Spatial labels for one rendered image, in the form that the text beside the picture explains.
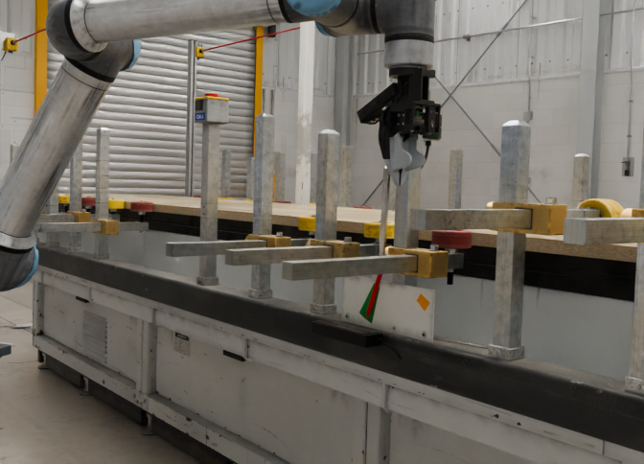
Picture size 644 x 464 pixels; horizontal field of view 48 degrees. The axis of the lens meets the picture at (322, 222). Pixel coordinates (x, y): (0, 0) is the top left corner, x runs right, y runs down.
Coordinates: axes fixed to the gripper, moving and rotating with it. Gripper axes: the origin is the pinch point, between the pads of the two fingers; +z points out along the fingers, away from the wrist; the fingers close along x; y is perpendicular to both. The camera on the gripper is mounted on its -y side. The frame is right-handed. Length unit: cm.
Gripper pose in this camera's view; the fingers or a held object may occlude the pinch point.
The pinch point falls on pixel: (396, 178)
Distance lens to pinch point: 137.5
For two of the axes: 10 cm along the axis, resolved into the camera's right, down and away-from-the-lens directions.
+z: -0.3, 10.0, 0.5
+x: 7.7, -0.1, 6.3
